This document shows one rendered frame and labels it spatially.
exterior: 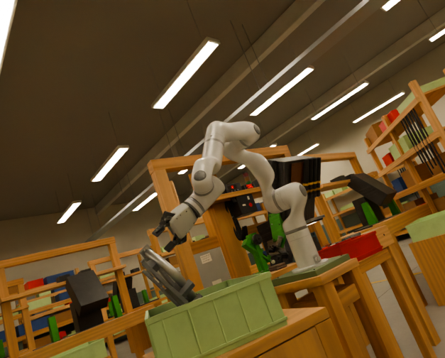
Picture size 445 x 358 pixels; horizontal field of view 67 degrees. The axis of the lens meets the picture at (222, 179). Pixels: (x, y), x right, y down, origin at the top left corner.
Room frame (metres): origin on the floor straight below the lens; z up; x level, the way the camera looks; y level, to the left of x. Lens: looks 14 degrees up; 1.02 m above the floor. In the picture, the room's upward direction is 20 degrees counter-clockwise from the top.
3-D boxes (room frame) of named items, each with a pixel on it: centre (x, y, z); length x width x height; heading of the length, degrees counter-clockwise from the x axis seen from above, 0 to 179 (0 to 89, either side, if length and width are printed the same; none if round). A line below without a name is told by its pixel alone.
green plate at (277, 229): (2.50, -0.28, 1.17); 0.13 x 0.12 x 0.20; 128
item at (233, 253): (2.83, -0.12, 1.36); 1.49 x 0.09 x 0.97; 128
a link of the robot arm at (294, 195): (1.72, -0.29, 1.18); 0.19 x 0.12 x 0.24; 54
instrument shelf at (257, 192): (2.80, -0.14, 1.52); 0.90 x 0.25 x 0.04; 128
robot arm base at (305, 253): (1.74, -0.26, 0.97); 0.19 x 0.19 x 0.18
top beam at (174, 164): (2.83, -0.12, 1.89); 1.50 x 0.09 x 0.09; 128
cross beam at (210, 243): (2.89, -0.07, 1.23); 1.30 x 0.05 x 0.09; 128
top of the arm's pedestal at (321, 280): (1.75, -0.26, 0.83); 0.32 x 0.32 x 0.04; 42
